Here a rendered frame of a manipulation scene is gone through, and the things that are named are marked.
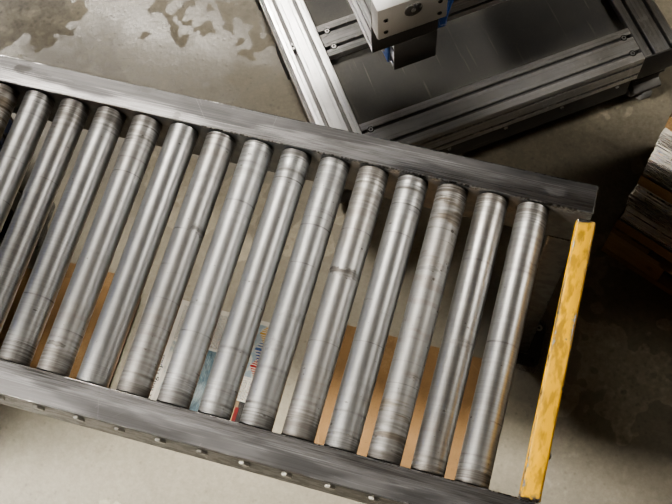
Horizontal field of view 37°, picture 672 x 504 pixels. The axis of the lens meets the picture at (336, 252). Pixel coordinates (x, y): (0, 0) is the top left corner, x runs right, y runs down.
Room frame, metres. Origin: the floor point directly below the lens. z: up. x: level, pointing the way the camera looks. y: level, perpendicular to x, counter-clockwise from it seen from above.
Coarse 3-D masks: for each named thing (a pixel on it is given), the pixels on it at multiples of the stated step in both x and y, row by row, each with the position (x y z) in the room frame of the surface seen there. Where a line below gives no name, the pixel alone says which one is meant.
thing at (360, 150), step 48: (96, 96) 0.91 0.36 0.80; (144, 96) 0.90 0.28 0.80; (240, 144) 0.80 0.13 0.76; (288, 144) 0.77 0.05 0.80; (336, 144) 0.76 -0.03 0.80; (384, 144) 0.75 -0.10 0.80; (384, 192) 0.71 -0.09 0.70; (432, 192) 0.67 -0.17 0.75; (480, 192) 0.64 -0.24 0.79; (528, 192) 0.63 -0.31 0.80; (576, 192) 0.61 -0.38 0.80
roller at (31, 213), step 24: (72, 120) 0.87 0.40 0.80; (48, 144) 0.83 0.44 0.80; (72, 144) 0.84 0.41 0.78; (48, 168) 0.79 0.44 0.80; (24, 192) 0.76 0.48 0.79; (48, 192) 0.75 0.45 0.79; (24, 216) 0.71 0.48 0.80; (24, 240) 0.67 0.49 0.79; (0, 264) 0.63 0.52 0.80; (24, 264) 0.64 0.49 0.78; (0, 288) 0.59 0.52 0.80; (0, 312) 0.56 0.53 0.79
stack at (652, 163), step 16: (656, 144) 0.79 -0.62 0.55; (656, 160) 0.78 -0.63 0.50; (656, 176) 0.78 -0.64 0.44; (640, 192) 0.79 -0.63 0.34; (640, 208) 0.78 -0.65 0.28; (656, 208) 0.76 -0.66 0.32; (640, 224) 0.77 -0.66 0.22; (656, 224) 0.75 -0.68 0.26; (608, 240) 0.79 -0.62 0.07; (624, 240) 0.77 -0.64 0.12; (656, 240) 0.73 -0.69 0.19; (624, 256) 0.76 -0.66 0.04; (640, 256) 0.74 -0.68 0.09; (656, 256) 0.72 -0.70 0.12; (640, 272) 0.72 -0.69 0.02; (656, 272) 0.70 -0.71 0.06
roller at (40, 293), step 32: (96, 128) 0.85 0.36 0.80; (96, 160) 0.79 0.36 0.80; (64, 192) 0.75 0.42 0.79; (96, 192) 0.75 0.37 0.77; (64, 224) 0.69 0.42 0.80; (64, 256) 0.64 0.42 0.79; (32, 288) 0.59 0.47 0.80; (32, 320) 0.54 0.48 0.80; (0, 352) 0.49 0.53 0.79; (32, 352) 0.49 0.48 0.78
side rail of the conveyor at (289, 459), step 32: (0, 384) 0.44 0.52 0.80; (32, 384) 0.43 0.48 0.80; (64, 384) 0.43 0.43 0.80; (64, 416) 0.39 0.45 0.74; (96, 416) 0.37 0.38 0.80; (128, 416) 0.36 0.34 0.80; (160, 416) 0.36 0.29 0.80; (192, 416) 0.35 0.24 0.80; (192, 448) 0.31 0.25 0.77; (224, 448) 0.30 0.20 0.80; (256, 448) 0.29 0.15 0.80; (288, 448) 0.28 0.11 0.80; (320, 448) 0.28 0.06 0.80; (288, 480) 0.25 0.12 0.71; (320, 480) 0.23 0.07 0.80; (352, 480) 0.23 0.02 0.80; (384, 480) 0.22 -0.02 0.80; (416, 480) 0.21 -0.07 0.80; (448, 480) 0.21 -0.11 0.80
